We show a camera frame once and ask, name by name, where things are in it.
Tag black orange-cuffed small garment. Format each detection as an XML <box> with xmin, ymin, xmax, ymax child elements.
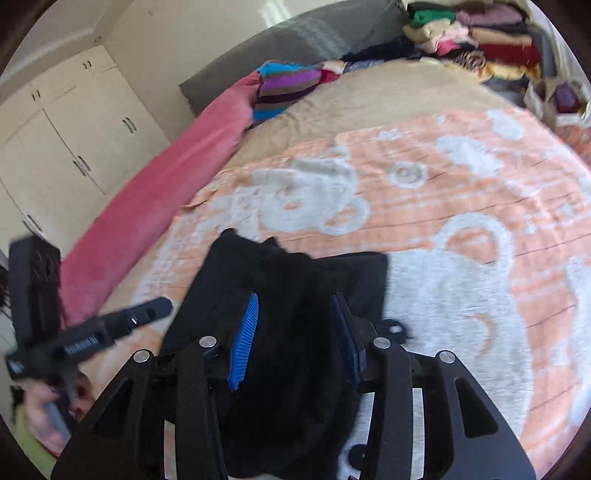
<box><xmin>160</xmin><ymin>229</ymin><xmax>389</xmax><ymax>479</ymax></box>

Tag pile of folded clothes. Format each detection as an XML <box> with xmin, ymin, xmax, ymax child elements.
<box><xmin>400</xmin><ymin>0</ymin><xmax>591</xmax><ymax>121</ymax></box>

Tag left hand red nails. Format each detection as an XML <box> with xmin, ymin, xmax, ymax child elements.
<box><xmin>23</xmin><ymin>373</ymin><xmax>95</xmax><ymax>457</ymax></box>

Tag yellow-green fleece sleeve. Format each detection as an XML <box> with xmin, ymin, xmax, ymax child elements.
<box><xmin>14</xmin><ymin>404</ymin><xmax>56</xmax><ymax>479</ymax></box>

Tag pink plush blanket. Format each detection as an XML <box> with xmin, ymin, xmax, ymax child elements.
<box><xmin>59</xmin><ymin>71</ymin><xmax>260</xmax><ymax>328</ymax></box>

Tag orange white patterned blanket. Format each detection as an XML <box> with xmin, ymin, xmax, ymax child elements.
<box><xmin>78</xmin><ymin>106</ymin><xmax>591</xmax><ymax>480</ymax></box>

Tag striped multicolour cloth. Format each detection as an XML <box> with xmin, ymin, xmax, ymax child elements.
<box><xmin>252</xmin><ymin>61</ymin><xmax>341</xmax><ymax>125</ymax></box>

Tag dark navy folded cloth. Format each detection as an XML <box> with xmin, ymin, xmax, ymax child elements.
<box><xmin>342</xmin><ymin>36</ymin><xmax>424</xmax><ymax>62</ymax></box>

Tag grey quilted headboard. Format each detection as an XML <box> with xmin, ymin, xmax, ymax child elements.
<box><xmin>179</xmin><ymin>1</ymin><xmax>408</xmax><ymax>116</ymax></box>

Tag cream wardrobe with handles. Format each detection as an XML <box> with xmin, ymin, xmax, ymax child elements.
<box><xmin>1</xmin><ymin>46</ymin><xmax>169</xmax><ymax>253</ymax></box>

